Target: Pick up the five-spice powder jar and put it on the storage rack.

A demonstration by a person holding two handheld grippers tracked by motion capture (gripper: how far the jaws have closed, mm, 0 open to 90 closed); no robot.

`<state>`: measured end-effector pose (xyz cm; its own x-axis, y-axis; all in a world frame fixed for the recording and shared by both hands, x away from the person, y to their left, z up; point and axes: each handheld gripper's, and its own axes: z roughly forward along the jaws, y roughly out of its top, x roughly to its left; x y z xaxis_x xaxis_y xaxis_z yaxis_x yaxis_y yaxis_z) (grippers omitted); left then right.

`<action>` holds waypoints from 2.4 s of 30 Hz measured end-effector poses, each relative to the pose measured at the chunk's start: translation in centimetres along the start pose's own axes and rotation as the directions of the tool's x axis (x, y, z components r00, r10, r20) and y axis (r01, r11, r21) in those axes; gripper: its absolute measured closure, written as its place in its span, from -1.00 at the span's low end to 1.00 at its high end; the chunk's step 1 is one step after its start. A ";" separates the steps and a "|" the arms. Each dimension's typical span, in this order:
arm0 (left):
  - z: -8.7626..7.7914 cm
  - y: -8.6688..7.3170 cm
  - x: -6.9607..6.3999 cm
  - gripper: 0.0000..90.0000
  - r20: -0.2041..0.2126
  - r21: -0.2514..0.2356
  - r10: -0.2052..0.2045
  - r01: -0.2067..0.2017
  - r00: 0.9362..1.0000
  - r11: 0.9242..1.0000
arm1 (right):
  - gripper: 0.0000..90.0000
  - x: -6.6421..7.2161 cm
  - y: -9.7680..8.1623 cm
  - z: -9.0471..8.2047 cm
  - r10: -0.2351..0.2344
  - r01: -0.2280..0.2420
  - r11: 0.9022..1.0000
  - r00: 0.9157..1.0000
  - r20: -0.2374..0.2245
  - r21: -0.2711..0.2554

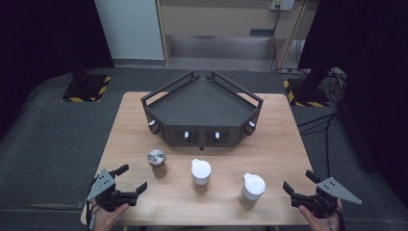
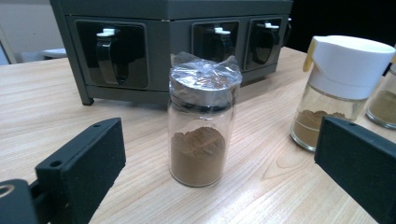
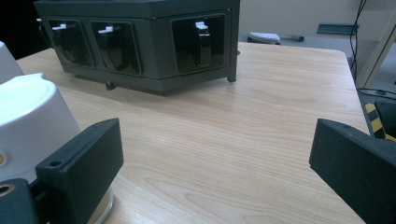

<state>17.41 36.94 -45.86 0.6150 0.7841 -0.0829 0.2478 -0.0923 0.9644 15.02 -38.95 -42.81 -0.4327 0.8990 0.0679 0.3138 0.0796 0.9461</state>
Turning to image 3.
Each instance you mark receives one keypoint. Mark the white flat floor object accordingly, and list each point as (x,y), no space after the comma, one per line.
(264,37)

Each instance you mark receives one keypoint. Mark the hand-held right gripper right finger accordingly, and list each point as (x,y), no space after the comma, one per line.
(358,165)

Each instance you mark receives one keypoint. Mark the black curtain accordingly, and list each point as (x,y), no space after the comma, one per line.
(15,25)

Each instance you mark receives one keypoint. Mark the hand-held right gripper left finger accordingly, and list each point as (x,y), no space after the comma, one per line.
(81,165)

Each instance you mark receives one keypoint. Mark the black stand base striped edge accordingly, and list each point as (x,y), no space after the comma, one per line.
(386,116)

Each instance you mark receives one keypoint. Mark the black corner spice rack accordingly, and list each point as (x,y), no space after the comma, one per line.
(155,46)

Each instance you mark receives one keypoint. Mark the dark green bar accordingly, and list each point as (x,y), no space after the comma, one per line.
(337,28)

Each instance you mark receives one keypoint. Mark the white-lid jar pale spice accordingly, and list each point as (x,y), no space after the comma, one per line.
(31,124)

